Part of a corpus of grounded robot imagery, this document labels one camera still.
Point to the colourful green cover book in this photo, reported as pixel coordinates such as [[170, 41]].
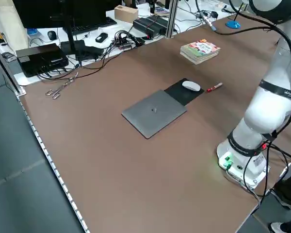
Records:
[[201, 47]]

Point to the grey closed laptop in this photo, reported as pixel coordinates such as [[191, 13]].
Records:
[[154, 112]]

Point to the stack of desk books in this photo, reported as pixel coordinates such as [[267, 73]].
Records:
[[161, 11]]

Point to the black mouse mat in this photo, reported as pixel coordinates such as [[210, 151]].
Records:
[[179, 95]]

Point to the white computer mouse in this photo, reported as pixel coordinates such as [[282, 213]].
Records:
[[191, 86]]

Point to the red marker white label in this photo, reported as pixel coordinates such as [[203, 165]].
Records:
[[214, 87]]

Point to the black usb hub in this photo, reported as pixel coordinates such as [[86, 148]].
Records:
[[122, 41]]

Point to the silver metal scissors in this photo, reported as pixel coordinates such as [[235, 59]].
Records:
[[63, 86]]

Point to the black ribbed power supply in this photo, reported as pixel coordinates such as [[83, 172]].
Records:
[[161, 21], [143, 28]]

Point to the small black device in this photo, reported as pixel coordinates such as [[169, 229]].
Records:
[[101, 37]]

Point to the black keyboard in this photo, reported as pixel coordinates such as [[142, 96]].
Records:
[[94, 25]]

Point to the cardboard box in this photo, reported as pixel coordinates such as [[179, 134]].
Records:
[[126, 13]]

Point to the black dock box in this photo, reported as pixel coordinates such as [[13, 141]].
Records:
[[41, 59]]

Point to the long black power adapter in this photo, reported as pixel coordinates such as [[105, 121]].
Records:
[[214, 14]]

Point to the black computer mouse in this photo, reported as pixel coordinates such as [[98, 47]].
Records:
[[51, 35]]

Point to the blue desk lamp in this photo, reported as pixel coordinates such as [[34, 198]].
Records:
[[232, 24]]

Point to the black monitor with stand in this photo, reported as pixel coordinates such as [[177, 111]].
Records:
[[60, 12]]

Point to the person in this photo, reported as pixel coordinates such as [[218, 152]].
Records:
[[288, 191]]

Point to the aluminium frame post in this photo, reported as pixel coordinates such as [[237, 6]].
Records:
[[171, 19]]

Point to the aluminium frame rail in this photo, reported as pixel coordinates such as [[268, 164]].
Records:
[[4, 68]]

